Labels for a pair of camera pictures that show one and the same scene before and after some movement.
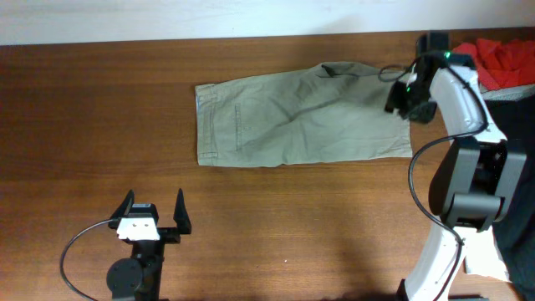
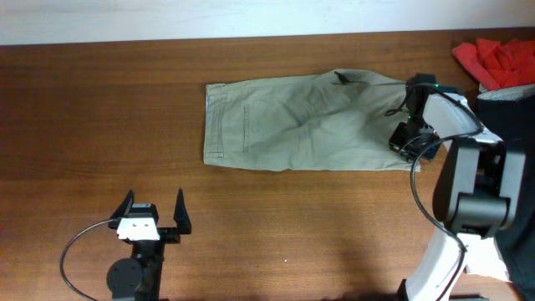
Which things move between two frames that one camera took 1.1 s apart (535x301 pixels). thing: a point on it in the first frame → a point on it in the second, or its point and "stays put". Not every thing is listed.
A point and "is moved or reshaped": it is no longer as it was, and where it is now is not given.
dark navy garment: [513, 118] stays put
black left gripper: [168, 232] stays put
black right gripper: [398, 104] → [414, 99]
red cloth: [501, 63] stays put
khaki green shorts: [322, 113] is moved or reshaped
